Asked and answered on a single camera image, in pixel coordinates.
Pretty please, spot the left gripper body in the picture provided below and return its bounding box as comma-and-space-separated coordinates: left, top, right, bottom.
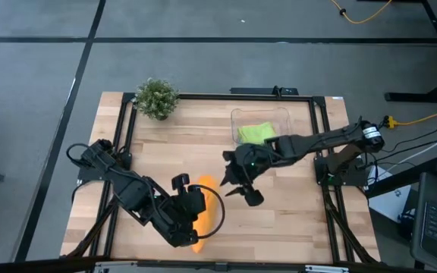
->
168, 187, 208, 225

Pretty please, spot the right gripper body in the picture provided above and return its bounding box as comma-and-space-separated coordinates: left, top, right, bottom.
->
222, 145, 277, 185

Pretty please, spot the orange microfiber towel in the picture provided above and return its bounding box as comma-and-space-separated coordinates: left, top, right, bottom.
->
190, 174, 220, 254

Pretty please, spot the green microfiber towel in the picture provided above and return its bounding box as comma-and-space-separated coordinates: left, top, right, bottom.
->
237, 121, 278, 146

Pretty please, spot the clear plastic bin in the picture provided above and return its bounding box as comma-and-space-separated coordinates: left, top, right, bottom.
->
230, 106, 292, 147

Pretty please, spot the small potted green plant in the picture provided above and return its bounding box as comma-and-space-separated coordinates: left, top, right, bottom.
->
134, 77, 180, 121

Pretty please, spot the white cardboard box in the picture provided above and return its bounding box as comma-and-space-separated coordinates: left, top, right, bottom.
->
368, 170, 413, 223

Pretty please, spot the black desk leg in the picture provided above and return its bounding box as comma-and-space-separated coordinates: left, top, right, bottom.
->
384, 0, 437, 103

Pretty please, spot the black aluminium table frame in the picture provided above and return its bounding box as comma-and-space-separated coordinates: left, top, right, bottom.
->
61, 90, 381, 266

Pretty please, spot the silver metal bracket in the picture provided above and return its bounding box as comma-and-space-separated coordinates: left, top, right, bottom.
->
304, 264, 351, 273
93, 260, 139, 273

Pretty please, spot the yellow extension cord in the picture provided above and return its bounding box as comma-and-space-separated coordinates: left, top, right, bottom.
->
383, 111, 437, 129

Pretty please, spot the black floor cable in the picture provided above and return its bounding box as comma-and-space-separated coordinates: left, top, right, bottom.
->
377, 127, 437, 164

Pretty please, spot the yellow floor cable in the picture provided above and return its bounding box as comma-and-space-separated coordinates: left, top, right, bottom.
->
330, 0, 393, 25

